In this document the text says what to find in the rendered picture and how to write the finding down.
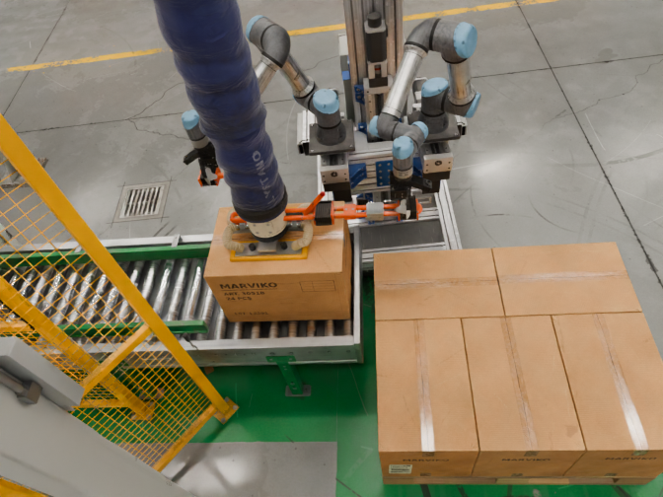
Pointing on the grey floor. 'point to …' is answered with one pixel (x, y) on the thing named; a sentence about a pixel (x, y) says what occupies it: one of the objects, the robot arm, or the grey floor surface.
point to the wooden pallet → (520, 480)
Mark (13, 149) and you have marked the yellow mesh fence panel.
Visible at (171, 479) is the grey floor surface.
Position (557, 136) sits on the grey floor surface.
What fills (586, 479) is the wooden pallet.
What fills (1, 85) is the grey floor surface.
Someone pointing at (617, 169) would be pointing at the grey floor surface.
